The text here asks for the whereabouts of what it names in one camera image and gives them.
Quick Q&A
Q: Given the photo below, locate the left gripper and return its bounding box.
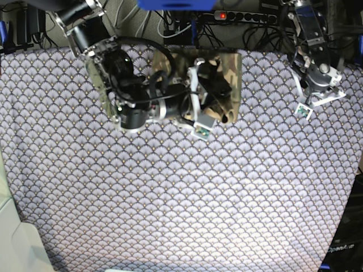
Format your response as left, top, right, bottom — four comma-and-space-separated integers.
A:
290, 67, 347, 108

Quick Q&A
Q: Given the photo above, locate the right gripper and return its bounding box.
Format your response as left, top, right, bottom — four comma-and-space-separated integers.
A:
172, 57, 233, 130

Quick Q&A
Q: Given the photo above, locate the camouflage T-shirt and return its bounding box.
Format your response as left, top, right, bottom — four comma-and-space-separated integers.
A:
170, 48, 242, 124

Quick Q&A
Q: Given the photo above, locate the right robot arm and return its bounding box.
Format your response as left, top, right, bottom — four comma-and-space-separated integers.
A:
29, 1, 232, 135

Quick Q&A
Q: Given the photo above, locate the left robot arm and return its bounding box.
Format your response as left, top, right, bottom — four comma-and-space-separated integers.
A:
280, 1, 350, 113

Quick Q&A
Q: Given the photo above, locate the blue clamp right edge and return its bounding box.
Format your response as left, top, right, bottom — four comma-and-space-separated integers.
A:
355, 35, 363, 67

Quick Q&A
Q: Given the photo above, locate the blue clamp edge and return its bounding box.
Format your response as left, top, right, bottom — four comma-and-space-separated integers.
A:
1, 20, 16, 54
355, 35, 363, 67

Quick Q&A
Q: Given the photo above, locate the black power strip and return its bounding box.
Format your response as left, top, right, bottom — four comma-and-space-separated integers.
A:
213, 10, 278, 25

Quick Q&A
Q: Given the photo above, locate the purple fan-pattern tablecloth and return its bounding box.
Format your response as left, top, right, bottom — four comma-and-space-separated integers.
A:
1, 49, 362, 271

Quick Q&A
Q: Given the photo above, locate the black OpenArm box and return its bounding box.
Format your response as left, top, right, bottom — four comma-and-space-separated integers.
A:
320, 182, 362, 271

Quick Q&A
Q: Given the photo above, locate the blue clamp left edge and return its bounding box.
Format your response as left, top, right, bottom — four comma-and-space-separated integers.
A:
1, 20, 16, 54

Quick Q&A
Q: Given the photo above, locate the white plastic bin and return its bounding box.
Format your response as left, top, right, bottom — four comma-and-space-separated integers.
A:
1, 161, 54, 271

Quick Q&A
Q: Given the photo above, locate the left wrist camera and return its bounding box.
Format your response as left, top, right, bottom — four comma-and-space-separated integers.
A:
294, 103, 314, 121

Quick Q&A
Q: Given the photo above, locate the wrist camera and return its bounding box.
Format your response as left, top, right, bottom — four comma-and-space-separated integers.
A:
191, 113, 216, 141
294, 103, 314, 121

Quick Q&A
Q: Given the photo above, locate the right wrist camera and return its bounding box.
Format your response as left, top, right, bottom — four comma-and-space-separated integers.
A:
191, 113, 216, 141

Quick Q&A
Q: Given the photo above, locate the blue mount plate top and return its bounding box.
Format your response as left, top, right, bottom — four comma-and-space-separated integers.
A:
137, 0, 216, 11

